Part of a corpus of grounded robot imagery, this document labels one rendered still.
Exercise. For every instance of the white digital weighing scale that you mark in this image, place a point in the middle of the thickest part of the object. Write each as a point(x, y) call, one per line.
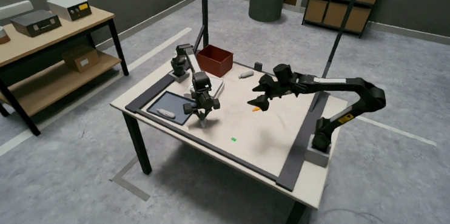
point(217, 88)

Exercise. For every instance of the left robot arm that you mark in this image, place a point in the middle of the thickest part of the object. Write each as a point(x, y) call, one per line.
point(371, 99)

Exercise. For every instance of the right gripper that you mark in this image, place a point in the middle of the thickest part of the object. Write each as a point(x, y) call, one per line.
point(187, 107)

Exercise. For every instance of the red open box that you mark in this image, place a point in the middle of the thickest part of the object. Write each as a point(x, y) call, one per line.
point(215, 60)

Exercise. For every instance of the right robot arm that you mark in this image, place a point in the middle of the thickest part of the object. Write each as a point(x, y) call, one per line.
point(199, 78)

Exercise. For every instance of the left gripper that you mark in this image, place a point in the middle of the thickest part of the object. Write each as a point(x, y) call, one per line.
point(262, 100)

